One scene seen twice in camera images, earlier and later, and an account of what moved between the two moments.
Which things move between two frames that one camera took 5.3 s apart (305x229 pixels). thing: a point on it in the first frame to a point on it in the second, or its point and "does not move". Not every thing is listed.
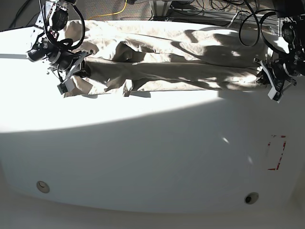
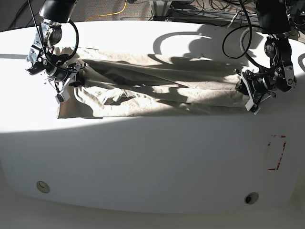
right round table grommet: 251,198 does not move
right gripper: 279,74 to 257,85
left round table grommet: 43,186 does not move
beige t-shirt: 125,57 to 116,83
